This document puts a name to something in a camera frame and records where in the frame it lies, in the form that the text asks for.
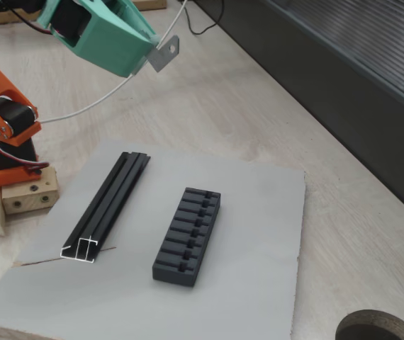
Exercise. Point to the black slotted holder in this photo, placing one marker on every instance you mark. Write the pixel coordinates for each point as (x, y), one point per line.
(184, 248)

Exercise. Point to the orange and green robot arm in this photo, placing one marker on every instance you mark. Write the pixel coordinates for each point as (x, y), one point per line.
(14, 117)

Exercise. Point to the wooden block with screw holes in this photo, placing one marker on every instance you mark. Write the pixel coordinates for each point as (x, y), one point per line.
(28, 198)

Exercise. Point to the dark cabinet with ribbed panel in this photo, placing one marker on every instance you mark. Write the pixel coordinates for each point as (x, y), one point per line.
(347, 71)

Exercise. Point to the grey board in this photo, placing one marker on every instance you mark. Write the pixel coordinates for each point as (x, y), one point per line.
(244, 248)

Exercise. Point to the black aluminium profile rail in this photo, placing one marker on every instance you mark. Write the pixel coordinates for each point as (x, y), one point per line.
(113, 198)

